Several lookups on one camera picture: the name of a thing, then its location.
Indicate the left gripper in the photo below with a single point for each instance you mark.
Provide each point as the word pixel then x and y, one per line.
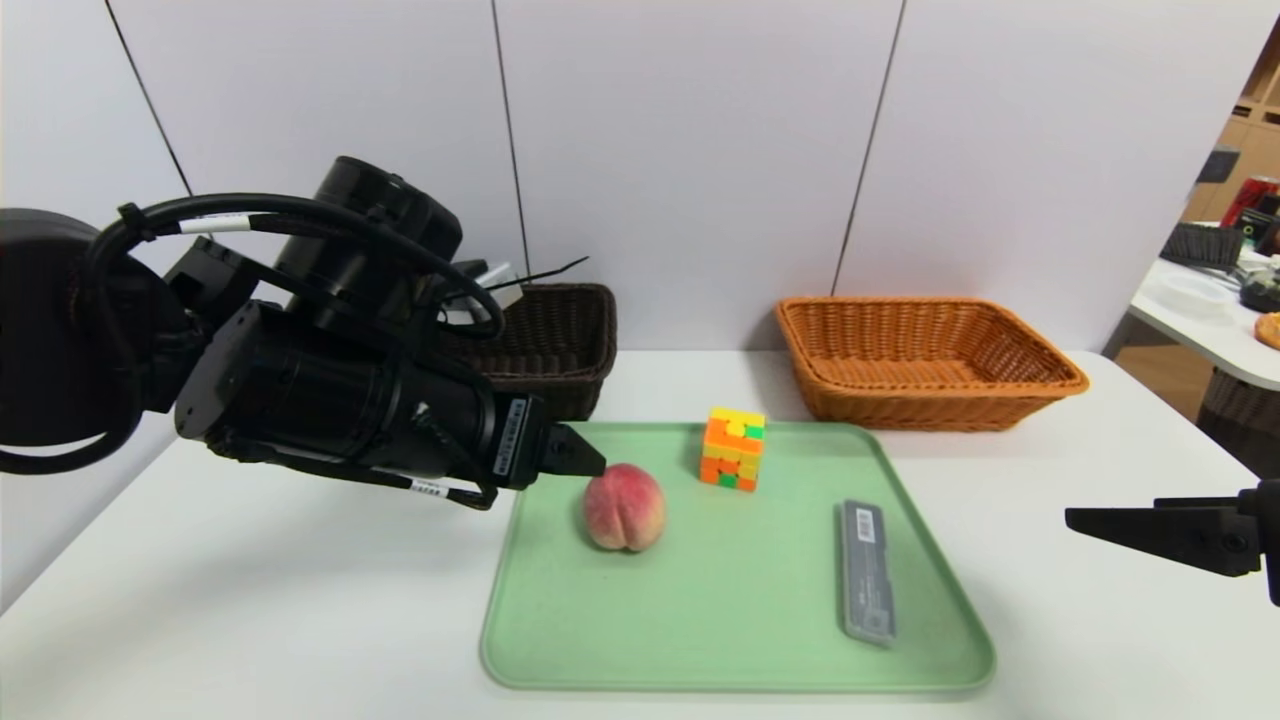
pixel 522 438

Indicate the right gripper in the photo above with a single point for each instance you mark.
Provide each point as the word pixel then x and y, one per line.
pixel 1265 540

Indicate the pink peach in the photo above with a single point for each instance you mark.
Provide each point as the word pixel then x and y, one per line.
pixel 625 508

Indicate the colourful puzzle cube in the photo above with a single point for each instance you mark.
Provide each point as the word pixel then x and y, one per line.
pixel 732 450

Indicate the grey pen case with barcode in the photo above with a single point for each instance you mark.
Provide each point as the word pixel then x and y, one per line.
pixel 865 575

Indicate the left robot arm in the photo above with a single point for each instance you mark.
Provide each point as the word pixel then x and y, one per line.
pixel 300 390

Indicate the dark brown wicker basket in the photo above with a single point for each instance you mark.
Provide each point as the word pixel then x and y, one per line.
pixel 560 345

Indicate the small dark wicker basket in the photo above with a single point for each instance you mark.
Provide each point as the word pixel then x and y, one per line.
pixel 1198 247

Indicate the orange wicker basket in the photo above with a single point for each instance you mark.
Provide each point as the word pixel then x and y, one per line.
pixel 920 400

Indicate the dark table base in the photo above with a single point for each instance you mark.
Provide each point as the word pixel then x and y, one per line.
pixel 1240 420

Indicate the white side table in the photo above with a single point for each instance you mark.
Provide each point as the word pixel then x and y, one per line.
pixel 1190 330

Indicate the orange bread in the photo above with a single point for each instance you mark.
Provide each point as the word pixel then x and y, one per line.
pixel 1270 332

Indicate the green plastic tray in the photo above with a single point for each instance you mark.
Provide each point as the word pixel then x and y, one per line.
pixel 740 600

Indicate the white plate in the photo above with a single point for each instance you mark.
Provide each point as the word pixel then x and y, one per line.
pixel 1188 293

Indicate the black bowl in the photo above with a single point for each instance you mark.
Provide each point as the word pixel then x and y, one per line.
pixel 1260 295

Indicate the black box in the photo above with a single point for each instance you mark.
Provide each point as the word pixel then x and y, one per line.
pixel 1258 232

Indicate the red can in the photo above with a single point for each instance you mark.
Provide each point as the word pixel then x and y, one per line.
pixel 1248 200

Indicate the wooden shelf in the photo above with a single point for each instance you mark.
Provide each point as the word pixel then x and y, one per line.
pixel 1255 140

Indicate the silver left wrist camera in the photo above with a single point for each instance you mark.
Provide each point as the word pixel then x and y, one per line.
pixel 485 285

